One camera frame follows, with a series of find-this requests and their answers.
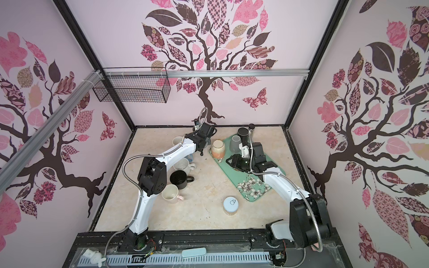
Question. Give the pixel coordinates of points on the black white mug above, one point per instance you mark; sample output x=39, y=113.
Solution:
x=180, y=179

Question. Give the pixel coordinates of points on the cream speckled mug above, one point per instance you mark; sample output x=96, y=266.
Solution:
x=184, y=165

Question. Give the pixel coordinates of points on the orange cream scalloped mug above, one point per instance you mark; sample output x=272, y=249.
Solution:
x=218, y=149

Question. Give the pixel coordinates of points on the back aluminium rail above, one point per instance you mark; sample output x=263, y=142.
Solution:
x=214, y=73

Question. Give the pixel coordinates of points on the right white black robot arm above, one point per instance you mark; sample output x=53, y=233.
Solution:
x=308, y=223

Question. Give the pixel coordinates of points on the blue iridescent mug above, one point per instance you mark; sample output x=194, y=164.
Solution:
x=189, y=158

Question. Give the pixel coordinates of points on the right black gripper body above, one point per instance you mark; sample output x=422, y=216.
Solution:
x=242, y=163

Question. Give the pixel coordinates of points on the white ribbed-bottom mug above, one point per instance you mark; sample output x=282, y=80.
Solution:
x=177, y=140

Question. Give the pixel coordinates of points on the aluminium rail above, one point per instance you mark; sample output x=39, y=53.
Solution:
x=14, y=166
x=214, y=73

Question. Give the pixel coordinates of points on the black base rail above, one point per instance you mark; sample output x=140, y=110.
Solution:
x=283, y=253

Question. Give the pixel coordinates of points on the left aluminium rail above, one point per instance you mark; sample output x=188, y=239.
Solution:
x=14, y=166

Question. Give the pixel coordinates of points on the white power plug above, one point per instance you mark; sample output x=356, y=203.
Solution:
x=95, y=257

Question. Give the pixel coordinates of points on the light grey mug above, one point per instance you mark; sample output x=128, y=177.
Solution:
x=235, y=144

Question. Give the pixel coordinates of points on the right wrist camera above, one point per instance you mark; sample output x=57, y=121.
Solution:
x=245, y=151

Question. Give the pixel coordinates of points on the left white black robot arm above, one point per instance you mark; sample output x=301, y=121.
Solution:
x=152, y=176

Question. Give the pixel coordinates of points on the black wire basket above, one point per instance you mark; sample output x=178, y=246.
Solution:
x=138, y=85

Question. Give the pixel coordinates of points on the white slotted cable duct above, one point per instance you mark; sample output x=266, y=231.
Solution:
x=134, y=260

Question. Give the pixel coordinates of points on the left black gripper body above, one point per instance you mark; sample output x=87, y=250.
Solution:
x=208, y=142

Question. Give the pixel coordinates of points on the green floral tray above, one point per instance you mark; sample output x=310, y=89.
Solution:
x=250, y=186

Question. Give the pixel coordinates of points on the pink mug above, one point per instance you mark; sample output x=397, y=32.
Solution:
x=171, y=194

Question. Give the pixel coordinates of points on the light blue eraser block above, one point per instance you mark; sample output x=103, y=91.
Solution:
x=193, y=253

